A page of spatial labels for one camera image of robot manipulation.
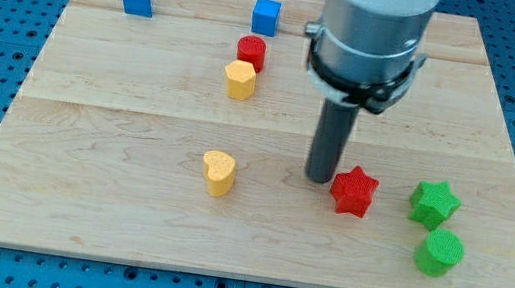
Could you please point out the red star block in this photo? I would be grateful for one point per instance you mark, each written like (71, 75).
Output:
(353, 192)

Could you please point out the green star block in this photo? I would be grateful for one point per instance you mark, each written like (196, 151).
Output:
(432, 204)

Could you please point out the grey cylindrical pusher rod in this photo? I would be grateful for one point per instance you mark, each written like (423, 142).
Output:
(334, 127)

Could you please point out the green cylinder block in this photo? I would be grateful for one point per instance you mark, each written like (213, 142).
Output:
(440, 251)

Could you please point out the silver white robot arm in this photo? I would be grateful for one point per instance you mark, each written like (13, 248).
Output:
(362, 55)

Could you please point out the light wooden board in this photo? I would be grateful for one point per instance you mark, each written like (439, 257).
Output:
(101, 153)

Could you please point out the black clamp ring mount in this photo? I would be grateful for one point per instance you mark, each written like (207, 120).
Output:
(373, 97)

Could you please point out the blue triangle block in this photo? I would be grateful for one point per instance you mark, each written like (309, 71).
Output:
(141, 8)

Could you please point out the blue cube block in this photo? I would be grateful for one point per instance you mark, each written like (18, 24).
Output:
(265, 17)

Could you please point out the red cylinder block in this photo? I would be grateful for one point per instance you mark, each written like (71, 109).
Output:
(252, 49)

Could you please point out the yellow heart block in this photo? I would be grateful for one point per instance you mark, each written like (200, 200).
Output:
(219, 172)

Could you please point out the yellow hexagon block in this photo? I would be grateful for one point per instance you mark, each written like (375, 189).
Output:
(240, 80)

